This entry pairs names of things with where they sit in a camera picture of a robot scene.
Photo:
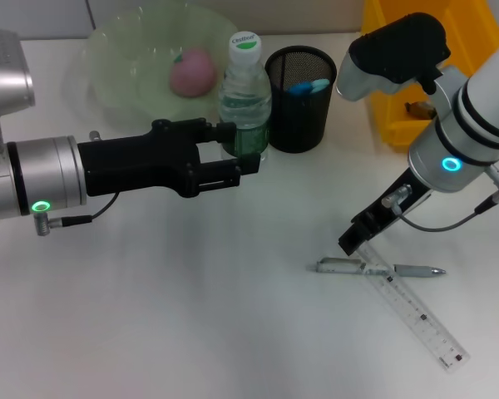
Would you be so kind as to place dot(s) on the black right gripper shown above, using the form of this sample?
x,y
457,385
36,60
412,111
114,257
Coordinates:
x,y
391,208

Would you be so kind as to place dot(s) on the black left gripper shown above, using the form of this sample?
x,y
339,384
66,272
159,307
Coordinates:
x,y
141,162

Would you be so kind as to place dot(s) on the clear green-label water bottle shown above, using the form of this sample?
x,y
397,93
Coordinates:
x,y
245,91

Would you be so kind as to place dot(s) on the pink toy peach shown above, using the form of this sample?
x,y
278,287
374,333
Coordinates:
x,y
193,75

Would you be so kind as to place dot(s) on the blue plastic scissors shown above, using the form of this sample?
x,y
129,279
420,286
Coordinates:
x,y
305,88

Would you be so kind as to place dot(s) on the clear plastic ruler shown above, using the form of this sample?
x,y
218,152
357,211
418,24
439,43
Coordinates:
x,y
420,316

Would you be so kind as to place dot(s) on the green plastic wrapper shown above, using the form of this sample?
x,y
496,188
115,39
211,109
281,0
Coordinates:
x,y
420,110

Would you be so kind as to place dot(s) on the grey ballpoint pen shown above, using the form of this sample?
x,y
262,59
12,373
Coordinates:
x,y
341,267

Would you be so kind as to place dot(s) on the black mesh pen holder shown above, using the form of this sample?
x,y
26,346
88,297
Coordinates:
x,y
299,120

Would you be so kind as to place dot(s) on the translucent green fruit bowl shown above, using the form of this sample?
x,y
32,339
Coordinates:
x,y
124,62

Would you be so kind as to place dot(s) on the yellow plastic bin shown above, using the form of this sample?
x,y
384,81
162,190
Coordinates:
x,y
399,120

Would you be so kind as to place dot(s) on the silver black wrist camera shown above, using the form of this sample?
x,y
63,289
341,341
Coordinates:
x,y
4,83

